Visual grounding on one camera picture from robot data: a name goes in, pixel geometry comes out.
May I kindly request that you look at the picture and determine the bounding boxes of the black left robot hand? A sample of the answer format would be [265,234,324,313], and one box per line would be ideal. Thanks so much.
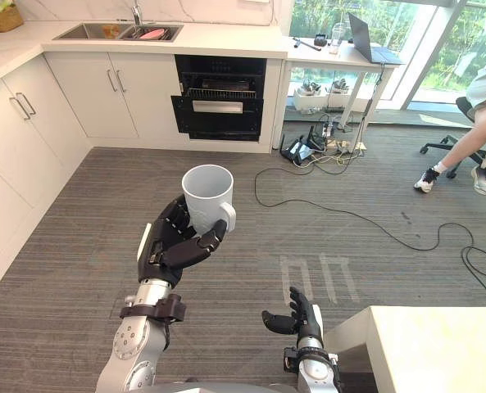
[136,193,229,287]

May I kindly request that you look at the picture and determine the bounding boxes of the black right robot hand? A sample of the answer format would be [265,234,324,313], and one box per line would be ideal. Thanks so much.
[261,286,324,341]

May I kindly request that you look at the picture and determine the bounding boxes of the white ceramic mug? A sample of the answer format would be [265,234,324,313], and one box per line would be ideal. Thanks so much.
[181,164,238,238]

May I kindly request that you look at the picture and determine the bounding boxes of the black dishwasher door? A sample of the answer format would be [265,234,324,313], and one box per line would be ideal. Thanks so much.
[170,94,265,137]

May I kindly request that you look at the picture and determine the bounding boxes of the black built-in dishwasher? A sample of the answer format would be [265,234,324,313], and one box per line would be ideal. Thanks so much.
[170,54,268,142]

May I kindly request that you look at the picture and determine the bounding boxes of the stainless steel double sink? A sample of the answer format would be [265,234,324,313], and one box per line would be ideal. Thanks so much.
[52,22,184,43]

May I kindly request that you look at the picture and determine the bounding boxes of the clear plastic cup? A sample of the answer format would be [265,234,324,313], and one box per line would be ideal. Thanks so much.
[330,22,347,48]

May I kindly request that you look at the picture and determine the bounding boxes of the grey robot torso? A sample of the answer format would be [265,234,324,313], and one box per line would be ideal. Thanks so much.
[152,382,305,393]

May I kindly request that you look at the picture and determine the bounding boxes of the white corner table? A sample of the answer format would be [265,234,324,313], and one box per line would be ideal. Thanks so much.
[323,305,486,393]

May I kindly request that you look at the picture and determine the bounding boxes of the black wifi router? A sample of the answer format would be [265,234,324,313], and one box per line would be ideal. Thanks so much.
[278,125,324,166]

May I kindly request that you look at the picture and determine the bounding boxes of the white base cabinets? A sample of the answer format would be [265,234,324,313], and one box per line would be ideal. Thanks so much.
[0,50,178,312]

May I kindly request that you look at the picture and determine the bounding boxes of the white power strip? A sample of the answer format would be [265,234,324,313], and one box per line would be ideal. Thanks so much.
[334,140,367,152]

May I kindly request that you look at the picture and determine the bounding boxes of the white box with controllers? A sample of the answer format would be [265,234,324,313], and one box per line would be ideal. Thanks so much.
[293,79,355,109]

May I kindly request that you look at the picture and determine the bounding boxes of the white desk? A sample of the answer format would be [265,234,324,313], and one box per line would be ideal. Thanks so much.
[271,36,402,151]

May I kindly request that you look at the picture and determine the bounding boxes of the black office chair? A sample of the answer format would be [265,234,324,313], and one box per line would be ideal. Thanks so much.
[419,97,486,179]

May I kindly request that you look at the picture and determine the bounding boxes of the black rod tool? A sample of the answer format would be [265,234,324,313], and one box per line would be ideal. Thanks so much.
[292,37,322,52]

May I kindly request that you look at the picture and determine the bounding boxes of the person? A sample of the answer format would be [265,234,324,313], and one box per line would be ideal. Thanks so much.
[413,52,486,197]

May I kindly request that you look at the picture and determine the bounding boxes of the dark open laptop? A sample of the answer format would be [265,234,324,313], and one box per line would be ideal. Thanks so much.
[347,11,404,65]

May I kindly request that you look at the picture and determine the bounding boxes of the woven wicker basket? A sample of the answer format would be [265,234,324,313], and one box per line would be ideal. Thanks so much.
[0,0,24,34]

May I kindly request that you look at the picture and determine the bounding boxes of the long black floor cable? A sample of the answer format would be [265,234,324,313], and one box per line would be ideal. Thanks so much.
[253,166,486,306]

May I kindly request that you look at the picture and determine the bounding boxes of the wire dishwasher rack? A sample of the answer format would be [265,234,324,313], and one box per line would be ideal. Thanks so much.
[184,84,265,101]

